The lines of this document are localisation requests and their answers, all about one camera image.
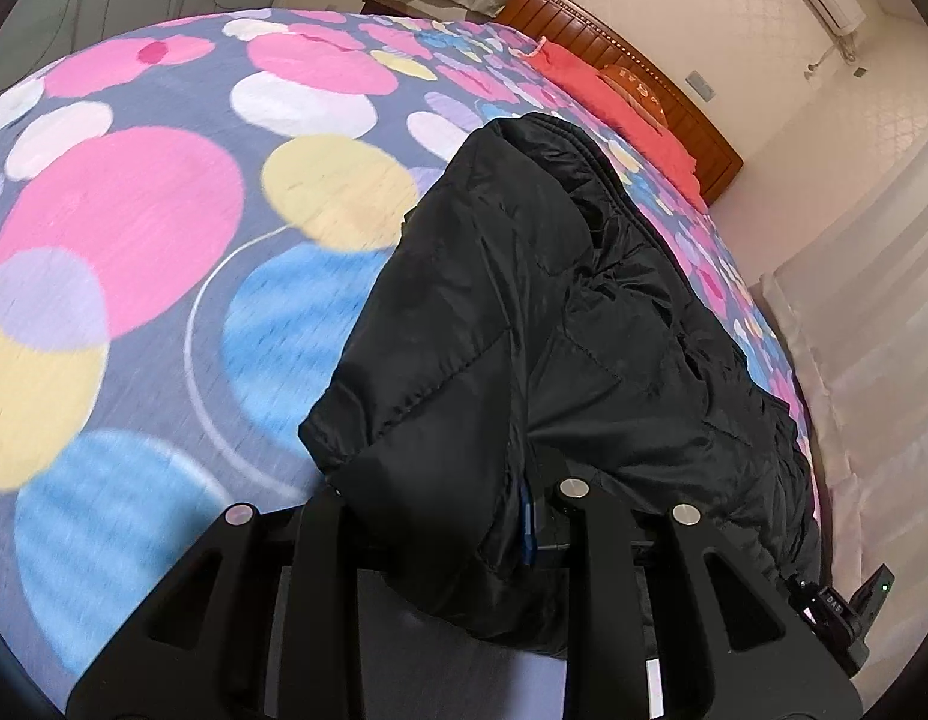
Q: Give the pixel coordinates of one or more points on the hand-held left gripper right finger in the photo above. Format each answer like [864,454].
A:
[584,540]

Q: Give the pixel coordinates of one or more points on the grey wall switch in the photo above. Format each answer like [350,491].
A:
[700,85]

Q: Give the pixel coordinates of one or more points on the wooden headboard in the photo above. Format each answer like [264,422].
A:
[704,142]

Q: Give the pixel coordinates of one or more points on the red pillow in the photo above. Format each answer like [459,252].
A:
[584,75]

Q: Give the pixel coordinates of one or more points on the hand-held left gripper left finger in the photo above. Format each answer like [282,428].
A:
[325,547]

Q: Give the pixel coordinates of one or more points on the cream curtain along bed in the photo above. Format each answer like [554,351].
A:
[869,390]

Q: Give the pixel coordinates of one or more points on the circle print bed sheet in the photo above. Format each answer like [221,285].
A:
[134,202]

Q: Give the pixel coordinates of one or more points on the black padded jacket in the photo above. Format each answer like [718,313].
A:
[509,277]

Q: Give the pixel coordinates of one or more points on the dark wooden nightstand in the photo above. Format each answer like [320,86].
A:
[385,6]

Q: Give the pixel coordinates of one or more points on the orange cushion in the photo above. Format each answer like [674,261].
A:
[633,90]

